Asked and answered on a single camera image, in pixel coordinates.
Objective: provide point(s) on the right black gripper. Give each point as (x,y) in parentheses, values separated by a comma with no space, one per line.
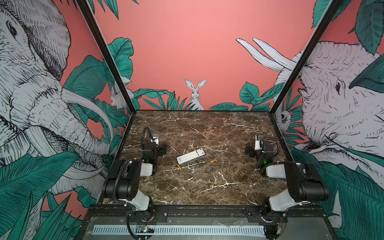
(249,150)

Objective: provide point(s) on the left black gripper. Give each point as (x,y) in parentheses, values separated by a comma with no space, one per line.
(162,150)

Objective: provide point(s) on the white remote control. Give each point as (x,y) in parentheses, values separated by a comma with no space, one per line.
(190,156)

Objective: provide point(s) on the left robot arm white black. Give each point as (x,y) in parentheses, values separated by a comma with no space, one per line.
(122,183)

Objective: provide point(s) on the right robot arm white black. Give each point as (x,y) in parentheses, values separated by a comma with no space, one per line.
(304,183)

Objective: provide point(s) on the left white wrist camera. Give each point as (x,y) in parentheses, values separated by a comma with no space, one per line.
(155,138)

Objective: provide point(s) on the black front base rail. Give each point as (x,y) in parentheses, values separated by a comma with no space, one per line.
(164,213)

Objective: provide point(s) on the white slotted cable duct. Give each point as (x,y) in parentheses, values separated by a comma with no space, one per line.
(168,230)

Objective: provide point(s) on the left black frame post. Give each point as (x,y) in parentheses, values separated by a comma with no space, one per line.
(88,15)

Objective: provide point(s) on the black frame post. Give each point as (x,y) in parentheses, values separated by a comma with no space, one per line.
(88,15)
(325,20)

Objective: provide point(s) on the right black frame post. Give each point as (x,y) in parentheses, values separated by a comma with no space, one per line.
(325,20)

